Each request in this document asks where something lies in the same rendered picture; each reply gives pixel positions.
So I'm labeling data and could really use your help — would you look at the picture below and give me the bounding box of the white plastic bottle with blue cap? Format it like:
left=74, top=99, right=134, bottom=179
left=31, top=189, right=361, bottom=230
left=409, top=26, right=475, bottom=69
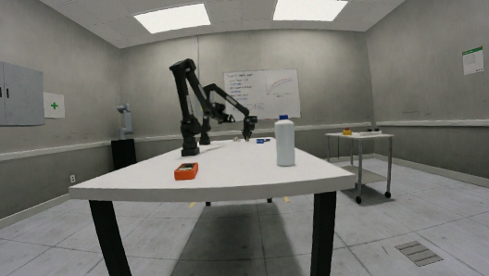
left=274, top=115, right=295, bottom=167

